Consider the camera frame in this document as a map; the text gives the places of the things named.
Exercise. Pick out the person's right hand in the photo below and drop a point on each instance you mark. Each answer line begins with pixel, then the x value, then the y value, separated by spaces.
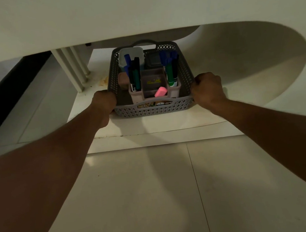
pixel 208 89

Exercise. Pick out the person's left hand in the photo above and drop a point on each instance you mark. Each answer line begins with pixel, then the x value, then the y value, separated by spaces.
pixel 104 106

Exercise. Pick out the small pink box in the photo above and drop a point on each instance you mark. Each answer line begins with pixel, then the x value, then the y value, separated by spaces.
pixel 123 80

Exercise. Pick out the white marker black cap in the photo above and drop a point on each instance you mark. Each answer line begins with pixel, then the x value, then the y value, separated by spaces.
pixel 175 71

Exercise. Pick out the white marker green cap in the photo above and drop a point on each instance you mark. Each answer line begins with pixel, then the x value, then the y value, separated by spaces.
pixel 169 76

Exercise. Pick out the pink highlighter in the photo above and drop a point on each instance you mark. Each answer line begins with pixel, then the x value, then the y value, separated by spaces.
pixel 160 92

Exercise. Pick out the grey perforated plastic basket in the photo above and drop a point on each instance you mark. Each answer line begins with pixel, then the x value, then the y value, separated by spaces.
pixel 152 109

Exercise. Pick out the pink desk organizer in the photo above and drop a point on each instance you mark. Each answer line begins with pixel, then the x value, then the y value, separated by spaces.
pixel 149 79

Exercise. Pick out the slim white marker blue cap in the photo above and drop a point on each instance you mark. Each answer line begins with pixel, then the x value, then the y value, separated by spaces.
pixel 127 58

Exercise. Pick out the black pen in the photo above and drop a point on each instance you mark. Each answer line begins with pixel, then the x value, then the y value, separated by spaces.
pixel 136 61

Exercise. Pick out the teal box with white lid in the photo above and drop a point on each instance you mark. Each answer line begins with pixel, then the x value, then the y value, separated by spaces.
pixel 133 55

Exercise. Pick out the blue-grey plastic box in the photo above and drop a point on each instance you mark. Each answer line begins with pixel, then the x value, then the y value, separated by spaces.
pixel 152 61

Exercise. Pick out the person's right forearm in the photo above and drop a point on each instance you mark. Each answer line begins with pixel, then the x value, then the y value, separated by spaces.
pixel 280 134

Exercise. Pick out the person's left forearm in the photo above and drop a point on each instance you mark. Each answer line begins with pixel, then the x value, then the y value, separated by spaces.
pixel 40 186

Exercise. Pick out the black baseboard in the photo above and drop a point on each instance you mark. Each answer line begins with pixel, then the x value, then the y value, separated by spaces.
pixel 3 94

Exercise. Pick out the white table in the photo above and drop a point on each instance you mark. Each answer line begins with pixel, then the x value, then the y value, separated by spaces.
pixel 130 7

